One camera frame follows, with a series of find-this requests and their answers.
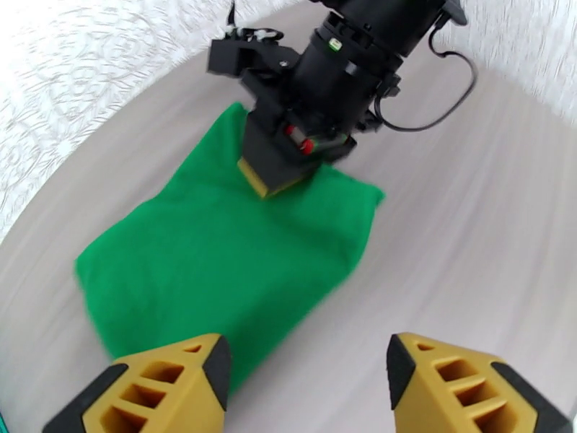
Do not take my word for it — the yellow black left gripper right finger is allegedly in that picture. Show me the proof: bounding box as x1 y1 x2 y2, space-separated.
386 331 574 433

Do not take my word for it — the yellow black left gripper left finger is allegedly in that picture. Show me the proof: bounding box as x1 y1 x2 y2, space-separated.
43 332 234 433

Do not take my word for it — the black right gripper loop cable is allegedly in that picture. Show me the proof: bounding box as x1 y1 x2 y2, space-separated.
374 14 479 133

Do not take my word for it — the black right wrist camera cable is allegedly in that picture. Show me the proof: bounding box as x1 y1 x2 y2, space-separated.
226 0 240 36

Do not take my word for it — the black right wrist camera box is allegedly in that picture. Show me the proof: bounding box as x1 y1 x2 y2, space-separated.
208 26 299 100

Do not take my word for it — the green shirt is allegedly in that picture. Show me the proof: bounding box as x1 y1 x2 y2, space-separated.
74 101 387 394

